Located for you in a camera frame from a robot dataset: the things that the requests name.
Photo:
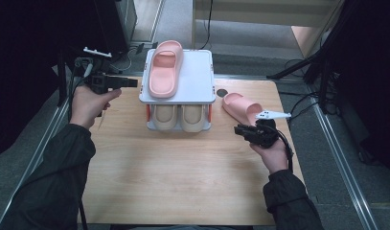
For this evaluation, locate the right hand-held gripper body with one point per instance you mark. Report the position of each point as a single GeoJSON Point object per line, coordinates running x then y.
{"type": "Point", "coordinates": [263, 134]}

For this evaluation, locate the person's right hand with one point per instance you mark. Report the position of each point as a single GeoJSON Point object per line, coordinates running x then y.
{"type": "Point", "coordinates": [274, 158]}

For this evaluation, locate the black metal stand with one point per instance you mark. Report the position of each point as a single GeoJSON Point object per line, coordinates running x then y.
{"type": "Point", "coordinates": [62, 92]}

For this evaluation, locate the black tripod stand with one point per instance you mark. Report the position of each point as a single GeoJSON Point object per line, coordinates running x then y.
{"type": "Point", "coordinates": [310, 60]}

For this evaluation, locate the metal floor rail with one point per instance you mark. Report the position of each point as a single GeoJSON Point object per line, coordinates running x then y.
{"type": "Point", "coordinates": [55, 118]}
{"type": "Point", "coordinates": [341, 159]}

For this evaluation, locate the black table grommet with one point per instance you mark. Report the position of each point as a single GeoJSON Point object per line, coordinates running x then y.
{"type": "Point", "coordinates": [221, 93]}

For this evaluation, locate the light wooden cabinet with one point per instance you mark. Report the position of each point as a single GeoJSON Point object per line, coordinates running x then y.
{"type": "Point", "coordinates": [247, 12]}

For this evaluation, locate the beige clog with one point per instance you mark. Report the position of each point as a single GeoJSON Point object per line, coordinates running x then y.
{"type": "Point", "coordinates": [193, 117]}
{"type": "Point", "coordinates": [164, 116]}

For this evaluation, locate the black cabinet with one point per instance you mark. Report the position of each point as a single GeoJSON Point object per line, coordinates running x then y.
{"type": "Point", "coordinates": [87, 25]}

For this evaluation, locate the pink slipper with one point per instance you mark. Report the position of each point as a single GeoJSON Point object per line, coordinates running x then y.
{"type": "Point", "coordinates": [165, 68]}
{"type": "Point", "coordinates": [240, 107]}

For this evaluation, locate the person's left hand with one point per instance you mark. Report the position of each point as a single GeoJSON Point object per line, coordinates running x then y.
{"type": "Point", "coordinates": [87, 107]}

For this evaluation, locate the white shoe rack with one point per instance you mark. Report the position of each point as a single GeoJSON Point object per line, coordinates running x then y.
{"type": "Point", "coordinates": [199, 80]}

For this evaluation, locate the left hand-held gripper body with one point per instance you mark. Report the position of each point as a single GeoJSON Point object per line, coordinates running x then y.
{"type": "Point", "coordinates": [98, 81]}

